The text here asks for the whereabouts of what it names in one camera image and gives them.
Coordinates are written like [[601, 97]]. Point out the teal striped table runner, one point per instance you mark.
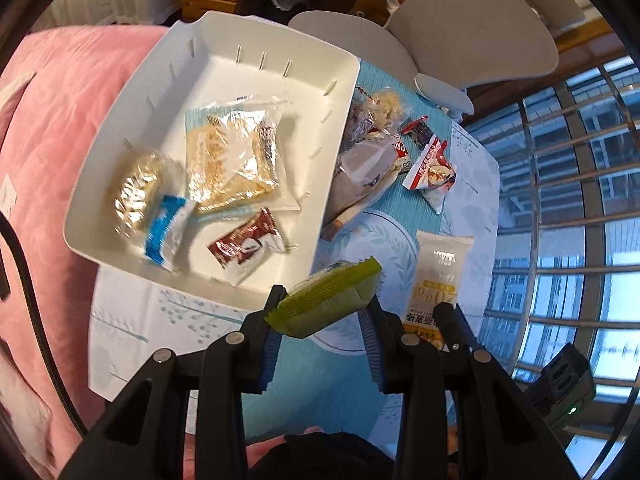
[[320, 390]]

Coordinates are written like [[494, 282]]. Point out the brown and white snack packet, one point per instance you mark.
[[245, 247]]

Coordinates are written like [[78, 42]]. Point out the white and brown bread packet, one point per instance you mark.
[[360, 165]]

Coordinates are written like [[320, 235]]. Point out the white and orange bar packet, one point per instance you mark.
[[440, 280]]

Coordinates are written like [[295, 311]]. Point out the round rice cake clear packet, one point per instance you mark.
[[137, 192]]

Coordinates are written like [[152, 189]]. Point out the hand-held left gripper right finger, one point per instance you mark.
[[372, 355]]

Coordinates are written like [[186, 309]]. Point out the person's pink garment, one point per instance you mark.
[[265, 460]]

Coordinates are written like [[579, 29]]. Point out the pink cartoon pillow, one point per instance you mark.
[[60, 135]]

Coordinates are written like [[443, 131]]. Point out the clear packet of square biscuits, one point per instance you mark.
[[230, 155]]

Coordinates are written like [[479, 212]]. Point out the white red-edged biscuit packet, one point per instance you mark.
[[397, 152]]

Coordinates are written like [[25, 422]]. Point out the white plate with leaf rim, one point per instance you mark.
[[385, 245]]

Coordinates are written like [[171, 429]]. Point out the person's black garment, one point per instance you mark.
[[325, 457]]

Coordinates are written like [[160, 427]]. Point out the grey office chair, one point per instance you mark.
[[470, 35]]

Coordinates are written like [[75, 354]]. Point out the white plastic tray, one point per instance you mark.
[[215, 80]]

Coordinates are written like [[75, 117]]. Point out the round puff in twisted wrap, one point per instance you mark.
[[387, 107]]

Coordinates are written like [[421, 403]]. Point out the small blue snack packet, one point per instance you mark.
[[165, 232]]

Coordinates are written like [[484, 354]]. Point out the red and white picture packet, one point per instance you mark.
[[430, 175]]

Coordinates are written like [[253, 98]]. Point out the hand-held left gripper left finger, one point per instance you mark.
[[270, 350]]

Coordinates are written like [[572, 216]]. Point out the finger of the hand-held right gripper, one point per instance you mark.
[[452, 330]]

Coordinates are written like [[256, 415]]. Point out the small dark snack packet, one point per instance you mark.
[[419, 134]]

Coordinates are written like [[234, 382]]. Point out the small green snack packet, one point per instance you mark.
[[325, 300]]

